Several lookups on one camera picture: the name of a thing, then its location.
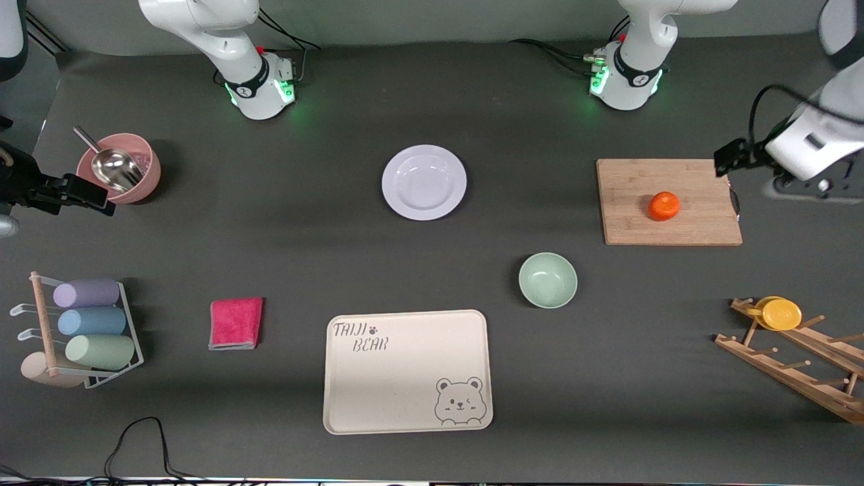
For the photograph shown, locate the orange fruit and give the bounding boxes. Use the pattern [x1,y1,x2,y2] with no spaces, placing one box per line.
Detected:
[647,191,681,222]

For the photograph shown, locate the white round plate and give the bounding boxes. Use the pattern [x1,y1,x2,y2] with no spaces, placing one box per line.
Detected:
[381,144,468,221]

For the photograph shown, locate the metal scoop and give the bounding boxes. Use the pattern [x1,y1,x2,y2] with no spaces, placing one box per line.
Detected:
[73,126,144,193]

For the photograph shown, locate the pink bowl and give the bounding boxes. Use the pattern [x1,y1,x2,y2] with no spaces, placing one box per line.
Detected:
[76,132,162,205]

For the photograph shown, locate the purple cup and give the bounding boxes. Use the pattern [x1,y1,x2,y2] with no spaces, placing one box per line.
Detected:
[53,278,121,309]

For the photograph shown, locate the blue cup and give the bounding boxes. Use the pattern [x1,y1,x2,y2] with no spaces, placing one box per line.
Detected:
[57,306,128,338]

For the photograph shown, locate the wooden cutting board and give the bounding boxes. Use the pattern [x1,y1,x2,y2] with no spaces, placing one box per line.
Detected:
[596,159,744,246]

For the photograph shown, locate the green cup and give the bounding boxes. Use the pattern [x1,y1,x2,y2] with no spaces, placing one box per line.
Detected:
[65,334,136,371]

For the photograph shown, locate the yellow mug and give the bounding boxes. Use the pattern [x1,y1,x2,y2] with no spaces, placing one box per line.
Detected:
[754,296,803,331]

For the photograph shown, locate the beige cup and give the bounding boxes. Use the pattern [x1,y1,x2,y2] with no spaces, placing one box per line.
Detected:
[20,351,86,389]

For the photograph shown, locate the pink folded cloth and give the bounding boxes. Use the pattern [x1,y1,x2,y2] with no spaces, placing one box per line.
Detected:
[208,297,265,351]

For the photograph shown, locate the light green bowl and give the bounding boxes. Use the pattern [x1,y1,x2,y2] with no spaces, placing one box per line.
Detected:
[518,252,578,310]

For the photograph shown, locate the wooden mug rack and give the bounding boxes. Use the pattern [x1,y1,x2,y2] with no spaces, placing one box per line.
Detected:
[714,297,864,425]

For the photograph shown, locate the beige bear print tray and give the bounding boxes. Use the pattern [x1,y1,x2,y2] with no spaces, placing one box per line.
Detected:
[323,309,494,435]

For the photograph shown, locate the white wire cup rack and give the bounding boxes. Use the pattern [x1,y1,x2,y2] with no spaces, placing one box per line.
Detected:
[9,271,144,390]

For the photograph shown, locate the black left arm base cables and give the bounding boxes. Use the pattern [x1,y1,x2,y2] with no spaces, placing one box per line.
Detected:
[508,15,632,78]

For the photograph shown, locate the black arm base cables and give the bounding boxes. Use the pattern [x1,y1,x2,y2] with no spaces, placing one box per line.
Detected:
[508,15,632,78]
[215,7,322,85]

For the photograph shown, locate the black cable on table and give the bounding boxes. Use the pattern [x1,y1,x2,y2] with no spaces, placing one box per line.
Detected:
[0,416,271,486]

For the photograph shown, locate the black right arm base cables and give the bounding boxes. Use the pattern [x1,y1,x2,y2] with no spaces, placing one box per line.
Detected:
[215,7,322,85]

